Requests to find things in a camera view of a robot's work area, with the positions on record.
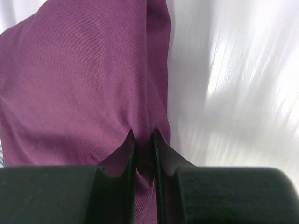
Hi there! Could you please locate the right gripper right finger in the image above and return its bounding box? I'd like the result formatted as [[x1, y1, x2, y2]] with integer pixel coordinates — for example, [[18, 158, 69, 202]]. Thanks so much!
[[153, 130, 299, 224]]

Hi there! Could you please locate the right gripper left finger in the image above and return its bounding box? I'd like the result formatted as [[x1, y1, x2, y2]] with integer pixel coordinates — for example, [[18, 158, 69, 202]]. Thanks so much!
[[0, 132, 136, 224]]

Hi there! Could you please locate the purple cloth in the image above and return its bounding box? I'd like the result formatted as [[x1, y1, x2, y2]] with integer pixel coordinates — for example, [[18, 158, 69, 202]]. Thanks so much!
[[0, 0, 171, 224]]

